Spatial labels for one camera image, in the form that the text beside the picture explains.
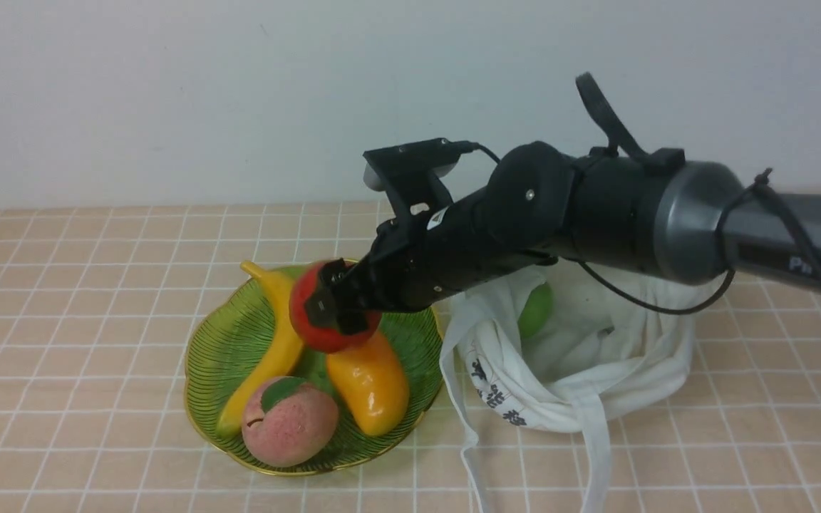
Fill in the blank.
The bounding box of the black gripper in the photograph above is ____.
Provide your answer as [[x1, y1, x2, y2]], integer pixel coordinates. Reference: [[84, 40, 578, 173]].
[[305, 142, 576, 337]]

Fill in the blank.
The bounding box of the red persimmon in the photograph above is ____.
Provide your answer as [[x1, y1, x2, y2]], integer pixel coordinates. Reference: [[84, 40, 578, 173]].
[[289, 260, 382, 353]]

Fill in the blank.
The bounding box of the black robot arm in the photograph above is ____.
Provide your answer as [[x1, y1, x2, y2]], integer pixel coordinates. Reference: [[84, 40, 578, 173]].
[[291, 138, 821, 335]]

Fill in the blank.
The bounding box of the green fruit in bag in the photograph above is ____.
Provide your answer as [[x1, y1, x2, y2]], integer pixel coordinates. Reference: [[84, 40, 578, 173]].
[[517, 283, 553, 340]]

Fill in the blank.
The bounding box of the white cloth tote bag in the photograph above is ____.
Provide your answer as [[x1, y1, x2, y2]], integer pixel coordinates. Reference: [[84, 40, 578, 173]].
[[440, 261, 696, 512]]

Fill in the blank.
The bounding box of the orange mango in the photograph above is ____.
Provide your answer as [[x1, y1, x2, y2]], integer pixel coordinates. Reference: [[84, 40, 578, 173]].
[[325, 331, 411, 436]]

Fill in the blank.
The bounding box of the yellow banana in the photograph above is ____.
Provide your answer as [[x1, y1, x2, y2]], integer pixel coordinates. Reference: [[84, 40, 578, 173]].
[[215, 261, 304, 439]]

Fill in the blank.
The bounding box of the green leaf-shaped glass plate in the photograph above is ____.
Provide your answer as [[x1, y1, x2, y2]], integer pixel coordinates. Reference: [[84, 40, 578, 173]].
[[185, 279, 443, 477]]

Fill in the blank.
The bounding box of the pink peach with leaf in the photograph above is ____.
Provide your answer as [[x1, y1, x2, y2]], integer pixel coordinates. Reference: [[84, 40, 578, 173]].
[[241, 376, 339, 468]]

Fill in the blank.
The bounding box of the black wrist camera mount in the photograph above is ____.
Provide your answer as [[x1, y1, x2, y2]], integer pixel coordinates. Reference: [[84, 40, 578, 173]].
[[363, 138, 479, 221]]

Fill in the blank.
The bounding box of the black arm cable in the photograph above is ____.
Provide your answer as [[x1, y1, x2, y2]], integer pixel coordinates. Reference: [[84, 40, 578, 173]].
[[574, 168, 821, 357]]

